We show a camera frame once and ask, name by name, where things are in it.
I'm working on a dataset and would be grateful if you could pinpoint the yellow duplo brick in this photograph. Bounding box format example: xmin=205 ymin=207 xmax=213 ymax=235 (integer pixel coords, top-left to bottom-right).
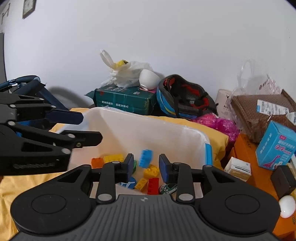
xmin=103 ymin=154 xmax=124 ymax=163

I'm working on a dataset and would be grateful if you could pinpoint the orange building block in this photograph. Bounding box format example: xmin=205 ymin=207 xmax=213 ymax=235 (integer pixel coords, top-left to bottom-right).
xmin=91 ymin=157 xmax=104 ymax=169

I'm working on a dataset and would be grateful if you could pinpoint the yellow hollow building block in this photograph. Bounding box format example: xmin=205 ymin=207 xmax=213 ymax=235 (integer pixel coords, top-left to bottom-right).
xmin=143 ymin=164 xmax=159 ymax=179

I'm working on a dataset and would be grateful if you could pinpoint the small blue duplo brick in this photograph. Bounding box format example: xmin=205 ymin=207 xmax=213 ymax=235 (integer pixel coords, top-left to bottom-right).
xmin=138 ymin=149 xmax=153 ymax=169

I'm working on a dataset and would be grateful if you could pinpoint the blue airplane round block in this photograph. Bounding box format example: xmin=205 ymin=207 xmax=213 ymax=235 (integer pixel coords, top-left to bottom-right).
xmin=119 ymin=177 xmax=137 ymax=189

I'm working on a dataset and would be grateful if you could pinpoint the white plastic bin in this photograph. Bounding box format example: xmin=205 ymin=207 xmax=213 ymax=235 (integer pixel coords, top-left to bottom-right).
xmin=56 ymin=106 xmax=213 ymax=200

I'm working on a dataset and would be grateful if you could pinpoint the blue black stroller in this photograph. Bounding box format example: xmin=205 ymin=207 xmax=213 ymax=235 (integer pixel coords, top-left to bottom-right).
xmin=1 ymin=75 xmax=68 ymax=110

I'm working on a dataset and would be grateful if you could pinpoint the small milk carton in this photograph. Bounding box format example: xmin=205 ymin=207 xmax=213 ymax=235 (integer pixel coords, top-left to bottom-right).
xmin=224 ymin=157 xmax=252 ymax=182

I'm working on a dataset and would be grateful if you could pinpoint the pink plastic mesh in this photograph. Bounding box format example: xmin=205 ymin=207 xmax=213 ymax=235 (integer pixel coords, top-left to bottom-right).
xmin=192 ymin=113 xmax=240 ymax=142

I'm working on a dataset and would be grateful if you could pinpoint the orange box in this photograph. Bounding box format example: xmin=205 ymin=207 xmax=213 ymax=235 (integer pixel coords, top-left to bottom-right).
xmin=227 ymin=133 xmax=295 ymax=240

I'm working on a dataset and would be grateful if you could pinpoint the green book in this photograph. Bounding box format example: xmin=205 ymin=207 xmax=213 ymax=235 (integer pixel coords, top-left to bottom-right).
xmin=85 ymin=84 xmax=158 ymax=115

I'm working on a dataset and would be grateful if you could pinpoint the white plastic bag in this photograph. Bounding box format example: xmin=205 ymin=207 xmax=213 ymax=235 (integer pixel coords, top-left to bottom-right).
xmin=100 ymin=49 xmax=153 ymax=88

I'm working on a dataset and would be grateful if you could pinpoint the black red helmet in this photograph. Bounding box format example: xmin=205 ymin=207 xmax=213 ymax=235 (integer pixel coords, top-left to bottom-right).
xmin=156 ymin=74 xmax=217 ymax=120

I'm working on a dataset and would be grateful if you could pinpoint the brown woven package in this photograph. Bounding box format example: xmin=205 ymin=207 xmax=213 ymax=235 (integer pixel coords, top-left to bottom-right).
xmin=230 ymin=90 xmax=295 ymax=143

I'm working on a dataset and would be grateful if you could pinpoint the blue dinosaur box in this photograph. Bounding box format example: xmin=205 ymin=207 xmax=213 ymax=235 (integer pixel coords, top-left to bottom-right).
xmin=255 ymin=121 xmax=295 ymax=170

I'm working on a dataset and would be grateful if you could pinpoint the small black box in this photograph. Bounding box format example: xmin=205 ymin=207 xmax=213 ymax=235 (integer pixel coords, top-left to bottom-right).
xmin=270 ymin=165 xmax=295 ymax=199

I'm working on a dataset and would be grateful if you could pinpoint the white earbuds case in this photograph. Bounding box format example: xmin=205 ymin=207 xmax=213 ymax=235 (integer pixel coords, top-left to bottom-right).
xmin=279 ymin=195 xmax=295 ymax=218

